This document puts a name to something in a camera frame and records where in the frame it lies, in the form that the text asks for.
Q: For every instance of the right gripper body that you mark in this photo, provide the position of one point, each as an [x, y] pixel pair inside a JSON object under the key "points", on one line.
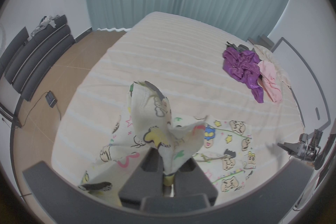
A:
{"points": [[301, 149]]}

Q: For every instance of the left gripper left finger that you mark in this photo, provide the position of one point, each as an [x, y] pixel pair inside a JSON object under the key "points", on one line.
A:
{"points": [[147, 178]]}

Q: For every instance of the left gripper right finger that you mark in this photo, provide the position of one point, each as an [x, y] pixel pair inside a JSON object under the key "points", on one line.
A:
{"points": [[194, 181]]}

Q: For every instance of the white printed pyjama top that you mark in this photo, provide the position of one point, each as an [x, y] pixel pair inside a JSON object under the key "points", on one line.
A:
{"points": [[147, 112]]}

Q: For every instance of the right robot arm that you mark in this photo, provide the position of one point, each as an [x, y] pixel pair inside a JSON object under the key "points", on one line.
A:
{"points": [[313, 154]]}

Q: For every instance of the bed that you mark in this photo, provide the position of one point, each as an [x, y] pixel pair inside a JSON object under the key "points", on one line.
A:
{"points": [[183, 47]]}

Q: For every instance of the pink garment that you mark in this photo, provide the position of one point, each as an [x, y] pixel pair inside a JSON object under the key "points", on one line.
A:
{"points": [[269, 78]]}

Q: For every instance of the purple satin garment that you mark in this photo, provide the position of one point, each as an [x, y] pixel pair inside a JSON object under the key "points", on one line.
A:
{"points": [[241, 65]]}

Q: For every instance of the grey white bedside table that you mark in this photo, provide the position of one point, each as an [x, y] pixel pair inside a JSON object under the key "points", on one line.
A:
{"points": [[263, 39]]}

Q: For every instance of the grey garment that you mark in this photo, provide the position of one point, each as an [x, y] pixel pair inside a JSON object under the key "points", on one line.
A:
{"points": [[242, 47]]}

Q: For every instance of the black power adapter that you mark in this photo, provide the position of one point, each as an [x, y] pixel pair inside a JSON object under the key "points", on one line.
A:
{"points": [[51, 99]]}

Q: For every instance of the black chest of drawers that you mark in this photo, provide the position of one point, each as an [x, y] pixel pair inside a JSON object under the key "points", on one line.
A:
{"points": [[39, 60]]}

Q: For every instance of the grey white cloth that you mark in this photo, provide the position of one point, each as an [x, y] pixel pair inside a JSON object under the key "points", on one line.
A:
{"points": [[48, 22]]}

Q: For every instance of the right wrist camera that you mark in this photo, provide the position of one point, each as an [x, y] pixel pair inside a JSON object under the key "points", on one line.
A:
{"points": [[303, 137]]}

